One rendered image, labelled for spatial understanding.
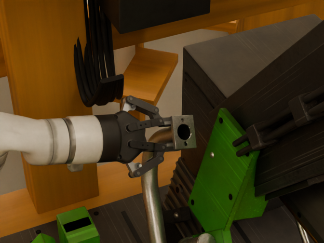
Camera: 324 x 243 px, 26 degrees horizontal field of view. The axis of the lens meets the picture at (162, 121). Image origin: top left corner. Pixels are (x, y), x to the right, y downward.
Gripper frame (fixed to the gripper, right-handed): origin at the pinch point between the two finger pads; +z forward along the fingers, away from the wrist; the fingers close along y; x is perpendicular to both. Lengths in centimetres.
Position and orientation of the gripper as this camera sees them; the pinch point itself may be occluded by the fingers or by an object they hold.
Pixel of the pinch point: (172, 134)
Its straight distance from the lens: 116.1
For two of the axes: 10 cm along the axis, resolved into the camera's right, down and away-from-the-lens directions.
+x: -4.7, 1.4, 8.7
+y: -1.0, -9.9, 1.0
